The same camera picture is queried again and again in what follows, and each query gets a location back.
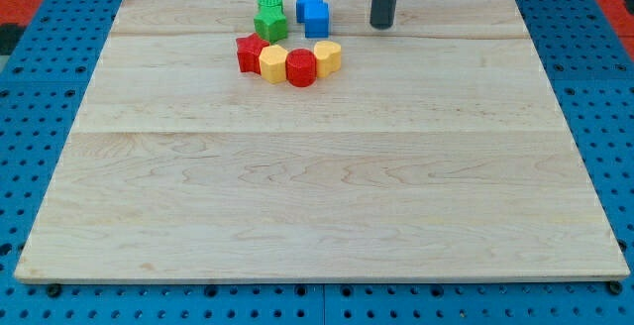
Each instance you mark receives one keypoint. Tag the red star block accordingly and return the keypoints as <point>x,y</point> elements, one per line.
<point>249,49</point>

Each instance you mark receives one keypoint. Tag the blue pentagon block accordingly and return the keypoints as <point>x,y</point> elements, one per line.
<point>300,7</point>

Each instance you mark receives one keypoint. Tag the blue cube block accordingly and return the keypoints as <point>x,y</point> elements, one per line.
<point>316,20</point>

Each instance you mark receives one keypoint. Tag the yellow heart block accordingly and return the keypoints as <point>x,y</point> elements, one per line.
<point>328,57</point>

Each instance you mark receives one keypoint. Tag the green circle block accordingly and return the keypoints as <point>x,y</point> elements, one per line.
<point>270,6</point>

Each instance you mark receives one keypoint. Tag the red cylinder block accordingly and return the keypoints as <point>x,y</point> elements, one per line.
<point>301,67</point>

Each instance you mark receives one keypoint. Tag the light wooden board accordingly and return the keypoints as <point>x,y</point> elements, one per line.
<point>437,153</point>

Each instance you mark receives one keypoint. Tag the yellow hexagon block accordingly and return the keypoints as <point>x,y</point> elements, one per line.
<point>273,64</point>

